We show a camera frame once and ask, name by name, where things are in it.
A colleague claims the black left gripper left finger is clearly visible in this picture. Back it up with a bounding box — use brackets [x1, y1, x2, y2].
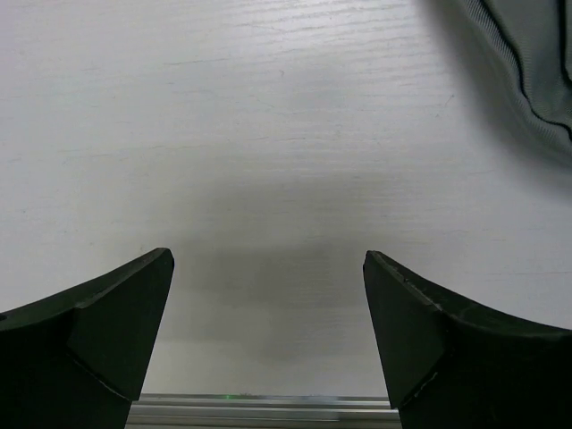
[1, 248, 174, 428]

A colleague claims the aluminium table edge rail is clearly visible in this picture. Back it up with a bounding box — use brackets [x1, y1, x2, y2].
[126, 394, 401, 428]

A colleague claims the grey pleated skirt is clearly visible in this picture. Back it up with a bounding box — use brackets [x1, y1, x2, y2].
[424, 0, 572, 169]

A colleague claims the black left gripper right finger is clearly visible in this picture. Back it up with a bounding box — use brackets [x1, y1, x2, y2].
[363, 251, 571, 428]

